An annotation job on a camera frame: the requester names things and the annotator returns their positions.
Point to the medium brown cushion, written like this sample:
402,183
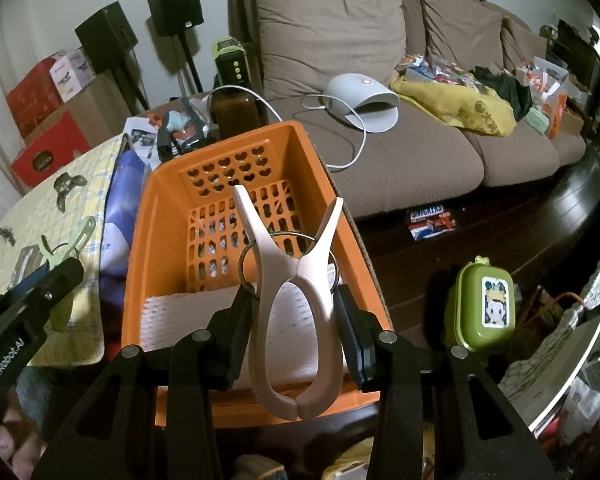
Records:
460,25

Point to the black speaker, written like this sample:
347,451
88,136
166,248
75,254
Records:
174,5
105,37

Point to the black cloth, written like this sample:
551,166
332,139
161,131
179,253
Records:
505,90

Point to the dark candy bar box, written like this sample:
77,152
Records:
430,222

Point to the pink plastic clip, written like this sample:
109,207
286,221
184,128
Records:
270,270

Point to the red box with oval label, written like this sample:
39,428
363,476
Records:
50,152

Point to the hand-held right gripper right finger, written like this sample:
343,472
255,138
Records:
350,330

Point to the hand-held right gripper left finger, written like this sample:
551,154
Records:
237,340

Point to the small white box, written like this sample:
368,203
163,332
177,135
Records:
72,75

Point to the blue printed bag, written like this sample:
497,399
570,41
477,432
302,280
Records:
122,220

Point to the orange white paper box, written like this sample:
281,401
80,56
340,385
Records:
545,80

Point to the stone pattern paper bag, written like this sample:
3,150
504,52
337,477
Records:
555,360

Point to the red patterned gift box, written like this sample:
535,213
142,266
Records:
32,92

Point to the olive clip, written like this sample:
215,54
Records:
67,187

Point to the orange plastic basket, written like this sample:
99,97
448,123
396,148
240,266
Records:
150,240

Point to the pile of snack packets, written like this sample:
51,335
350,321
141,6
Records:
435,72

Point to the mint green box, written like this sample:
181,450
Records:
535,121

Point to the open cardboard box with clutter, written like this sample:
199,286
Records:
165,125

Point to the yellow plaid tablecloth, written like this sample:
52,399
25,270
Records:
87,195

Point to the yellow cloth bag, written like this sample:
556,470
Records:
470,110

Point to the dark wooden cabinet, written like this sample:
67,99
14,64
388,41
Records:
577,60

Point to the white nail lamp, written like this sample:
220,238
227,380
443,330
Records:
355,97

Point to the green lunch box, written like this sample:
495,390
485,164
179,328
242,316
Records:
470,320

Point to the brown cardboard box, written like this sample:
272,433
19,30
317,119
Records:
107,105

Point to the brown sofa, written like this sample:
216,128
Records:
420,160

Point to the green black portable device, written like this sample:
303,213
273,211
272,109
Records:
230,62

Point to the black speaker stand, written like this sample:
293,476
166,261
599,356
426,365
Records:
130,87
190,62

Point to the light green plastic clip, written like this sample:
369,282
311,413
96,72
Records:
62,250

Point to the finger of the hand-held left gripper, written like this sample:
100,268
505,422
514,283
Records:
55,285

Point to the small brown cushion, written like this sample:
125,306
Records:
517,45

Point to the large brown cushion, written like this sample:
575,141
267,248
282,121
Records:
325,30

